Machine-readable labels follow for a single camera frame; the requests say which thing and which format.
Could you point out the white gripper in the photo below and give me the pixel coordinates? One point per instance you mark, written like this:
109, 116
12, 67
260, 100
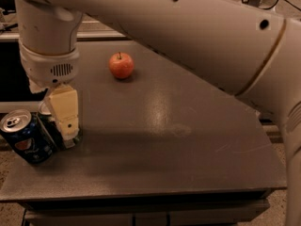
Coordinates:
49, 69

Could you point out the blue pepsi can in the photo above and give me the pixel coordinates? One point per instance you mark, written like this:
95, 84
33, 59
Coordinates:
25, 135

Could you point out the green soda can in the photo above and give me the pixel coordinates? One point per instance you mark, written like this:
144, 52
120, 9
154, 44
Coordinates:
49, 123

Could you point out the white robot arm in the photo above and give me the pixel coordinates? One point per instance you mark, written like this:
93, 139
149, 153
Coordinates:
251, 54

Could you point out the red apple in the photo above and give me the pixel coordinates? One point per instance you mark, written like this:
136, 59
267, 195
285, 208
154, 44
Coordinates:
121, 65

